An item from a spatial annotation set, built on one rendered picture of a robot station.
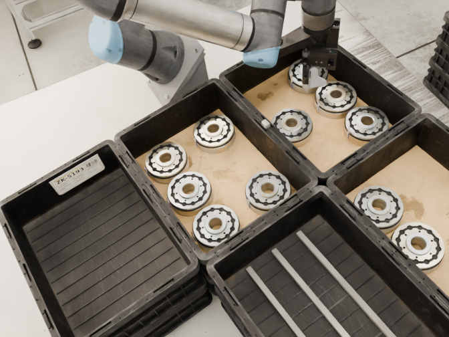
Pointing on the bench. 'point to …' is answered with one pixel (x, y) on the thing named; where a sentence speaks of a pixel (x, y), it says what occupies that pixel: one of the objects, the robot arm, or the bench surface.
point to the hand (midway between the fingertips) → (305, 82)
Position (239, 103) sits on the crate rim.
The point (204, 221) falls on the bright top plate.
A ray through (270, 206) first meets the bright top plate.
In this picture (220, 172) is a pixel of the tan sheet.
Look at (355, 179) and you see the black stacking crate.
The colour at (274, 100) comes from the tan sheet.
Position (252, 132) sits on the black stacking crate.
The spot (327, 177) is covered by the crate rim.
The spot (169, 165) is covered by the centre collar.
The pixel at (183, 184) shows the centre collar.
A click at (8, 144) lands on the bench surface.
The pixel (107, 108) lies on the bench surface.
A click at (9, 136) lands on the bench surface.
